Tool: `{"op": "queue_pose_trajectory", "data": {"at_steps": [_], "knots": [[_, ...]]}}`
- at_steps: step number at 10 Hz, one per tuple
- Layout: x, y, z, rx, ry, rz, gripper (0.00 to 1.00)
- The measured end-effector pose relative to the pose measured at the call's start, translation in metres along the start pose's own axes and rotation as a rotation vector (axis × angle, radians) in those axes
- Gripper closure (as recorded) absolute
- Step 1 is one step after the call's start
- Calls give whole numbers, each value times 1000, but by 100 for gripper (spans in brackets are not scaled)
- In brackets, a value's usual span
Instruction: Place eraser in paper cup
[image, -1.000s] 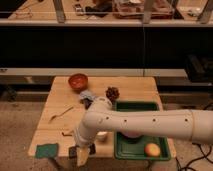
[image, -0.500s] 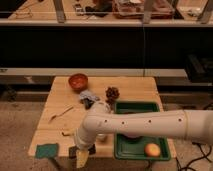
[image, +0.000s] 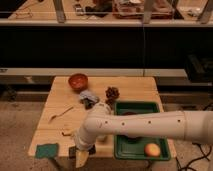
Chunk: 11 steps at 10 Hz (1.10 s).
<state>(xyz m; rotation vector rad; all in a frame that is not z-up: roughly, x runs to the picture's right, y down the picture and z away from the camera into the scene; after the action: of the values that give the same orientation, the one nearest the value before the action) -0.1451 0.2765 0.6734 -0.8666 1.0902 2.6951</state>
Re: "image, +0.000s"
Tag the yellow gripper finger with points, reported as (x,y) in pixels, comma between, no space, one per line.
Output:
(81,158)

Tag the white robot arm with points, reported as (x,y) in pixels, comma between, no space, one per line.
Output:
(194,126)

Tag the white paper cup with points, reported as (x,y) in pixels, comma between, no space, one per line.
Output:
(102,138)

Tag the green sponge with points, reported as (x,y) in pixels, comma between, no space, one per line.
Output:
(46,151)

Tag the wooden table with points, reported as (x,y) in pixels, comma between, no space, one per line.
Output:
(61,97)

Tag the green plastic tray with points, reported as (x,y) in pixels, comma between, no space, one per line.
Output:
(134,148)

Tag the purple bowl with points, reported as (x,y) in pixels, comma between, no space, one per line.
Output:
(133,137)

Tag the crumpled grey cloth toy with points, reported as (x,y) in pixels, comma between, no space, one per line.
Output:
(88,99)

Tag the pine cone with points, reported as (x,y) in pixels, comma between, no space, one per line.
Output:
(112,94)

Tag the red yellow apple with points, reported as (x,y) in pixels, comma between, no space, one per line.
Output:
(152,150)

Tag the orange red bowl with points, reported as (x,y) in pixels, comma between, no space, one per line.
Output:
(78,82)

